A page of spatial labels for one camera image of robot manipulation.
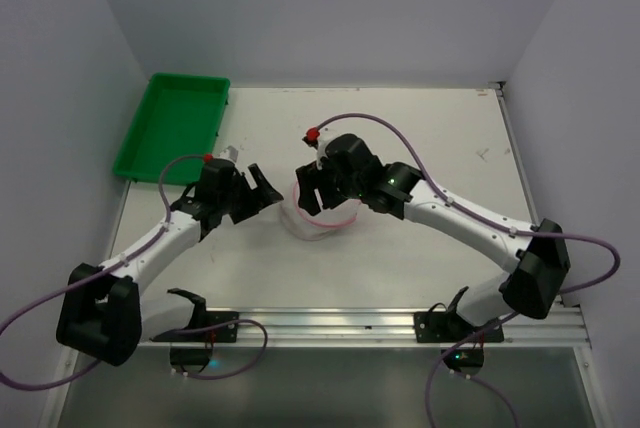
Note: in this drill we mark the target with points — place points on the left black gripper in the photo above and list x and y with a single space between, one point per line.
242 196

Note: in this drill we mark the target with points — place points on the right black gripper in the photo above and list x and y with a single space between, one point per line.
323 184

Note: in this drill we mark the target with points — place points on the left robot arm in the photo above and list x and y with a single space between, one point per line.
102 313

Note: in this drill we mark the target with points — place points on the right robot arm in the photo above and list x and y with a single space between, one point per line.
534 261

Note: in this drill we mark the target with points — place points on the green plastic tray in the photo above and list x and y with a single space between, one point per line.
178 115

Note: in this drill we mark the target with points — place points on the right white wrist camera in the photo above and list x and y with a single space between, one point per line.
318 139

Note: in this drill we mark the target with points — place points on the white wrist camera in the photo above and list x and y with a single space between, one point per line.
229 153
318 139

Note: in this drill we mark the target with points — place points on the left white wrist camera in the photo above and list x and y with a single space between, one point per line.
229 153

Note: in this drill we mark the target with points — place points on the aluminium front rail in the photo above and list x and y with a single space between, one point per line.
387 328

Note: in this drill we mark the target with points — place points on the aluminium rail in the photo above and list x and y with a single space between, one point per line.
387 328
525 188

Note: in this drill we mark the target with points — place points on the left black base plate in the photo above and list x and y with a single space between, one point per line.
210 330

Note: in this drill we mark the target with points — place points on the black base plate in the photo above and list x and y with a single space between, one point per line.
210 330
441 324

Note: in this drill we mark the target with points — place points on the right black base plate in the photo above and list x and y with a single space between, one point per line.
441 324

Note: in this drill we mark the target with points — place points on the aluminium right side rail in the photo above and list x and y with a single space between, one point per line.
525 188

